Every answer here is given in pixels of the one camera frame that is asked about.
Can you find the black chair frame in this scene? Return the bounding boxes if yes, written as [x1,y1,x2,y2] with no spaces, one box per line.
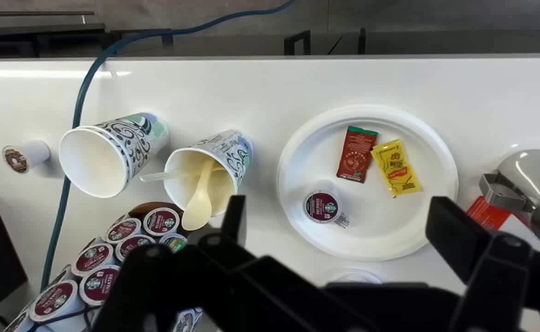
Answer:
[282,28,314,57]

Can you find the red stir sticks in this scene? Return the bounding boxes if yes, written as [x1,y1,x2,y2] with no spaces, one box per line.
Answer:
[465,194,522,232]

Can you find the brown lid coffee pod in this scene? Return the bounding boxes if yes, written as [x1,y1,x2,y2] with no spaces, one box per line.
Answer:
[0,138,54,175]

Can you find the white foam plate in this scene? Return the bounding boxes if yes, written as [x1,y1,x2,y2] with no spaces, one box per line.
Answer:
[275,103,461,262]

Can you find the wire coffee pod carousel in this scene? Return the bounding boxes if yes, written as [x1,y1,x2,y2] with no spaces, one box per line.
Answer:
[0,201,207,332]

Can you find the printed paper coffee cup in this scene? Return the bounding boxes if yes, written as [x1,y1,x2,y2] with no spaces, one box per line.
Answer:
[57,111,172,201]

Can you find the dark table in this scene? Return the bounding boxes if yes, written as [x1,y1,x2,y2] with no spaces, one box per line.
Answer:
[0,7,109,59]

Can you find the maroon lid coffee pod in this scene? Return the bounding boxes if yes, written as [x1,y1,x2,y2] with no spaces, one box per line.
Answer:
[115,232,159,264]
[105,216,144,245]
[28,278,80,324]
[70,241,116,278]
[142,206,183,238]
[78,264,122,308]
[303,188,352,230]

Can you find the yellow mustard packet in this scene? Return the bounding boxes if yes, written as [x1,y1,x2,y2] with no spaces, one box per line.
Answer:
[371,138,424,199]

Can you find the white plastic stirrer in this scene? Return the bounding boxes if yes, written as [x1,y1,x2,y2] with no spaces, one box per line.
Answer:
[139,170,199,184]

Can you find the teal power cable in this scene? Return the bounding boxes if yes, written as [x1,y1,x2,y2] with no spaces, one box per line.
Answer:
[39,0,297,291]

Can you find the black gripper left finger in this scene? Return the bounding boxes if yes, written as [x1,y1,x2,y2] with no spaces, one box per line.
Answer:
[93,194,373,332]

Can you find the printed paper cup with spoon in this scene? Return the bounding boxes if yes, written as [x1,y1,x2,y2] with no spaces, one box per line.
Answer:
[163,127,257,225]

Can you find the red sauce packet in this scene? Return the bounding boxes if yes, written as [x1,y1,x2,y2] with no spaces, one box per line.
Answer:
[336,123,380,184]

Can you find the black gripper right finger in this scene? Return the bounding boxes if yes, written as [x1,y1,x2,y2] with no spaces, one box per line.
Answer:
[424,194,540,332]

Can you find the wooden spoon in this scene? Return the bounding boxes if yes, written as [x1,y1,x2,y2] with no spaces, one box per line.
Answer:
[181,157,218,232]

